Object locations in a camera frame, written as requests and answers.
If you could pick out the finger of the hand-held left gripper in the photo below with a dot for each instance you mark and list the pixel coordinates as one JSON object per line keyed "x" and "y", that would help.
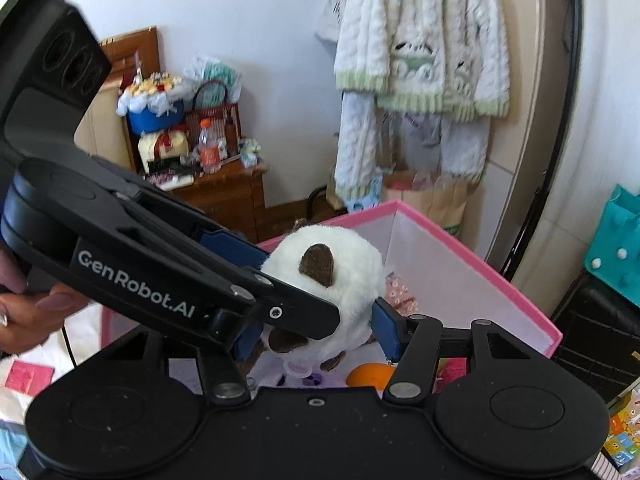
{"x": 235, "y": 250}
{"x": 300, "y": 312}

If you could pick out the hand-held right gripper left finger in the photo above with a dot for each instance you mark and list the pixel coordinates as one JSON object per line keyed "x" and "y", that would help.
{"x": 247, "y": 345}

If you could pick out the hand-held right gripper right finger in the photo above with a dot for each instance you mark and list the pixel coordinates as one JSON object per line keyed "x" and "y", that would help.
{"x": 386, "y": 330}

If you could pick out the orange ball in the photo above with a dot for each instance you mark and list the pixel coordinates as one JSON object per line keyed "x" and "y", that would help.
{"x": 370, "y": 375}

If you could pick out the white round plush toy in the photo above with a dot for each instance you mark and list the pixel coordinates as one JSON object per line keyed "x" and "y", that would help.
{"x": 350, "y": 260}

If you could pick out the pink cardboard box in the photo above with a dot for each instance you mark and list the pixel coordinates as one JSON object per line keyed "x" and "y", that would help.
{"x": 450, "y": 280}

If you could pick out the person's left hand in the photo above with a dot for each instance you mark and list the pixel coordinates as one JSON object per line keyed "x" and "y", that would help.
{"x": 25, "y": 320}

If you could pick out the wooden cabinet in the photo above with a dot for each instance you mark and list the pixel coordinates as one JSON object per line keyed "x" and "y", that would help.
{"x": 220, "y": 200}
{"x": 140, "y": 50}

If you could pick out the orange label plastic bottle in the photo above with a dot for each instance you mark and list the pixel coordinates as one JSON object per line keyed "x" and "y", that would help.
{"x": 210, "y": 150}

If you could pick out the cream gift box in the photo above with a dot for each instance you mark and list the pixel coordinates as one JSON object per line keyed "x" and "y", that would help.
{"x": 162, "y": 147}

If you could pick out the woven basket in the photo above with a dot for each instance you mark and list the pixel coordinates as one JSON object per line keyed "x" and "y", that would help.
{"x": 215, "y": 120}

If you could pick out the brown paper bag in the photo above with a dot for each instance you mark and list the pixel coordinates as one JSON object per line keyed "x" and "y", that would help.
{"x": 440, "y": 200}

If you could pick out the white fleece pants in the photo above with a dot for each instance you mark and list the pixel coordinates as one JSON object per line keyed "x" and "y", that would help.
{"x": 355, "y": 150}

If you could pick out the pink card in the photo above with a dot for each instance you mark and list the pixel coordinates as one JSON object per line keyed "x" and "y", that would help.
{"x": 27, "y": 377}

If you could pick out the green tissue pack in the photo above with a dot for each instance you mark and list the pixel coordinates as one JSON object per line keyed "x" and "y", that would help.
{"x": 215, "y": 71}

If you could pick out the black suitcase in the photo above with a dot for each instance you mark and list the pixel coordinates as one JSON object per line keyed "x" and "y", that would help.
{"x": 595, "y": 340}

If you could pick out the teal felt handbag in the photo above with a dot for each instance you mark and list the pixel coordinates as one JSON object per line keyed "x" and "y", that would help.
{"x": 617, "y": 240}

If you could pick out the canvas tote bag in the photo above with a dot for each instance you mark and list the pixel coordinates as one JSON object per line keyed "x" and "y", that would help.
{"x": 331, "y": 15}

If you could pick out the colourful cartoon box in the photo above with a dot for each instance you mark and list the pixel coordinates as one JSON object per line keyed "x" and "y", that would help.
{"x": 622, "y": 440}

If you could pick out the white green knit sweater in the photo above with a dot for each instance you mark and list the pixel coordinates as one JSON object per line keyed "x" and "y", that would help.
{"x": 425, "y": 25}

